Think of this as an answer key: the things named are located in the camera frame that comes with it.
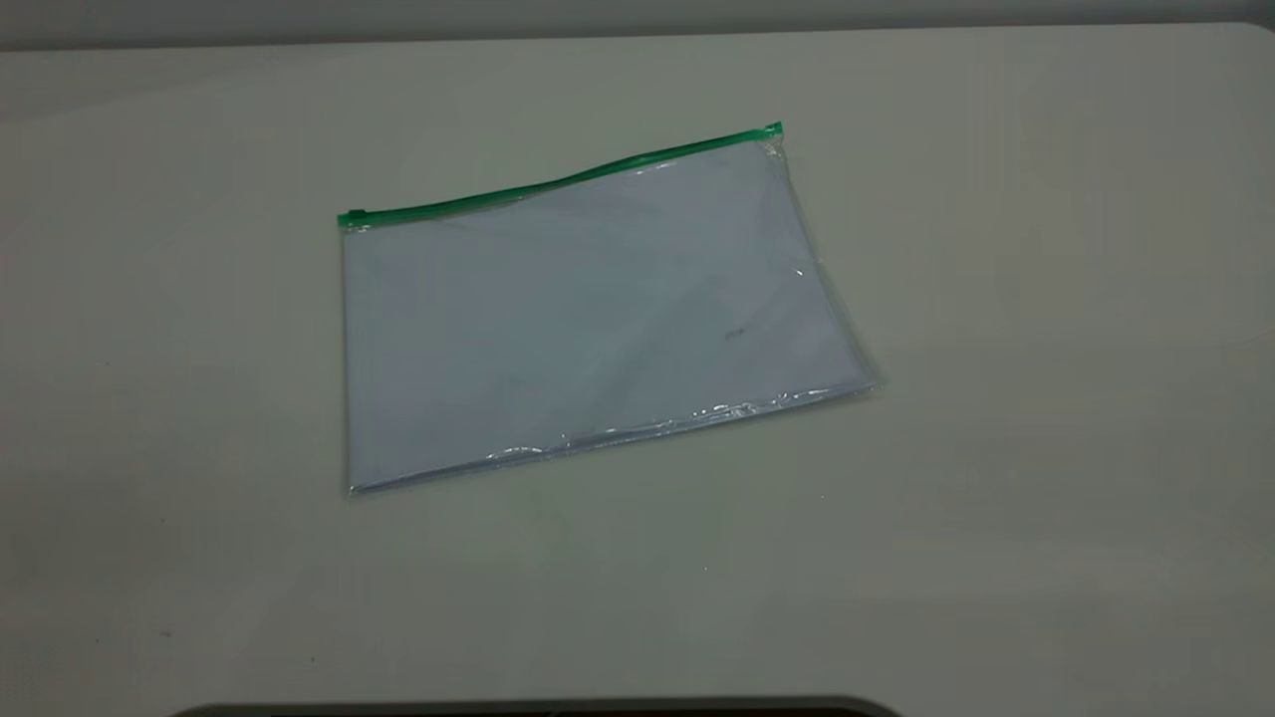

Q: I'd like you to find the clear bag with green zipper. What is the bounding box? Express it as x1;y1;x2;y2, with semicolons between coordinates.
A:
337;119;884;497

